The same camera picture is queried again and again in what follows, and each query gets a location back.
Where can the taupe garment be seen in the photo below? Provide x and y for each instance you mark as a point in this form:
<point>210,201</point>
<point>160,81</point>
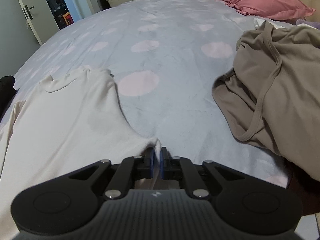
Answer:
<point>275,85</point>

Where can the stack of black folded clothes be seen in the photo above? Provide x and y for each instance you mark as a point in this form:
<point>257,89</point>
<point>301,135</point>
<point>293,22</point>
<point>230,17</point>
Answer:
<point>6,87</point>

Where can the bed with pink dotted sheet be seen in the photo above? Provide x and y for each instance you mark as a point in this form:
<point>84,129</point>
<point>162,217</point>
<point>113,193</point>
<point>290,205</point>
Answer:
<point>175,100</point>

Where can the white long sleeve shirt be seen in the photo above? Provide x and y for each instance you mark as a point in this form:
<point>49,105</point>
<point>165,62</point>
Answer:
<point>62,120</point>

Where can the white cloth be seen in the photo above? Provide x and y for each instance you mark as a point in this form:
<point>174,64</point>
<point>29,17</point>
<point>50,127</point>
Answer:
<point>260,23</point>

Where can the white room door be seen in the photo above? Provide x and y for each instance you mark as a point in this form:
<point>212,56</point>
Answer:
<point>40,22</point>

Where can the red orange chair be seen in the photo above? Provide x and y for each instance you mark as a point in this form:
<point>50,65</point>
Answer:
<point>68,18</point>

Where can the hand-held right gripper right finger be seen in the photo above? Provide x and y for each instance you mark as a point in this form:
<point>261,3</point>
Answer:
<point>163,162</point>

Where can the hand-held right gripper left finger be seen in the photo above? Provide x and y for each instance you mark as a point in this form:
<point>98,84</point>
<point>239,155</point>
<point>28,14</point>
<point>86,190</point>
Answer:
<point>150,162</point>

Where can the dark red garment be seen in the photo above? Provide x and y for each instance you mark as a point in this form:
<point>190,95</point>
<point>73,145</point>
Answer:
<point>307,192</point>

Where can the purple fuzzy garment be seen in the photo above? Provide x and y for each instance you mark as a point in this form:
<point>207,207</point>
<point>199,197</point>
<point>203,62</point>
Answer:
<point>313,25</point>

